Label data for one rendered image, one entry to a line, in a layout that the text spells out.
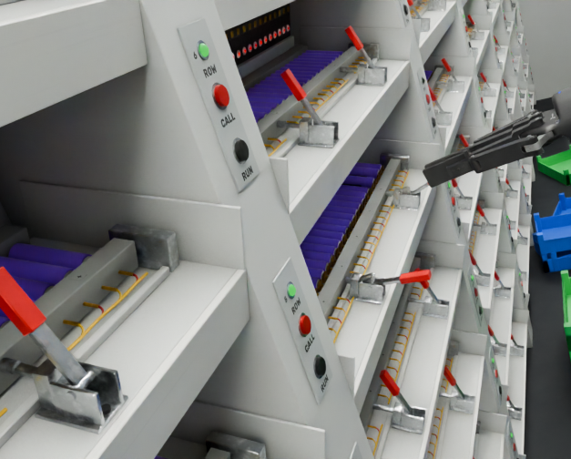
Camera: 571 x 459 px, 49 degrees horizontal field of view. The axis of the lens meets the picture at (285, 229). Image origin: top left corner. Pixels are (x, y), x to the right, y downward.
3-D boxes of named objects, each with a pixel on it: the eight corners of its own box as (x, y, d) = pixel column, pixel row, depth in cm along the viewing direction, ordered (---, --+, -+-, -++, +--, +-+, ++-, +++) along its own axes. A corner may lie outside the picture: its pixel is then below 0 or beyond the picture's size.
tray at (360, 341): (435, 194, 113) (440, 143, 109) (352, 433, 63) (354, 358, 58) (328, 182, 119) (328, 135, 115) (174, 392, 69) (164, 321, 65)
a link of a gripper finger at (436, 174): (474, 168, 92) (474, 169, 91) (431, 186, 95) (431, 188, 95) (466, 150, 91) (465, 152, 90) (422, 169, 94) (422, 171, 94)
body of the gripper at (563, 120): (605, 143, 81) (533, 170, 85) (599, 123, 88) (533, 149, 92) (582, 91, 79) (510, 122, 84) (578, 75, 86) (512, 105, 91)
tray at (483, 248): (500, 222, 185) (505, 179, 179) (485, 345, 135) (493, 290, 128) (430, 215, 191) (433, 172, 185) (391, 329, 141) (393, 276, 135)
